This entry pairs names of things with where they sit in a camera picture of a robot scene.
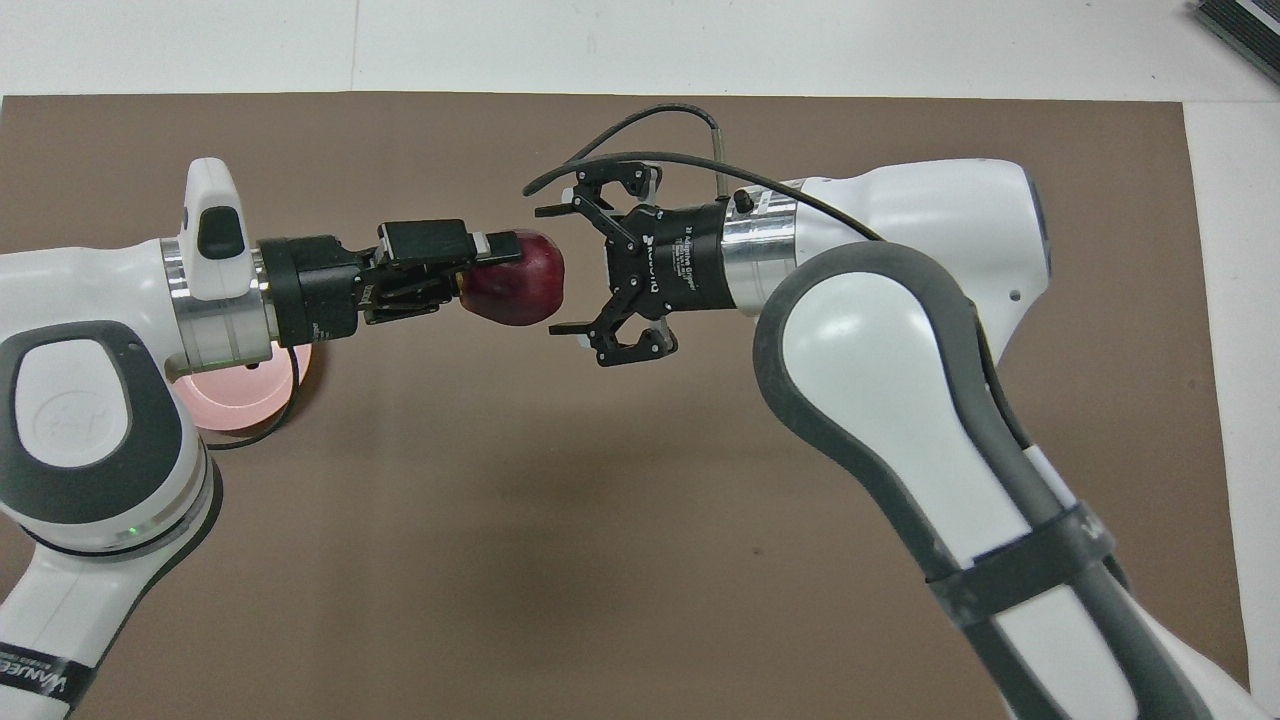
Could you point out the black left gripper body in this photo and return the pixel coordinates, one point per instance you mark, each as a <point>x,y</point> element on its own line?
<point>310,290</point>

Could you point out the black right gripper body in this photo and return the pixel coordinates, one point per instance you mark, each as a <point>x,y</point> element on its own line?
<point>680,260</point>

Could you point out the red apple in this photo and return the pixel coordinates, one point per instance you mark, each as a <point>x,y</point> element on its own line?
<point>520,290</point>

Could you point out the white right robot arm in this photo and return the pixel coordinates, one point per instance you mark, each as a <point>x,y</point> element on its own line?
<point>900,330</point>

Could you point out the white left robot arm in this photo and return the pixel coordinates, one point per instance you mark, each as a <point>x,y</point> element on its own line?
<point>90,420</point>

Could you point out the pink plate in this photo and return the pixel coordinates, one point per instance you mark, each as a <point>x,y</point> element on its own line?
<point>240,400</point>

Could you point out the brown table mat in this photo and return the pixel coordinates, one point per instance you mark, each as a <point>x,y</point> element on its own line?
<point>500,520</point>

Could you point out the dark ribbed device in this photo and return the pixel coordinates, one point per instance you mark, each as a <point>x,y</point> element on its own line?
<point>1250,30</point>

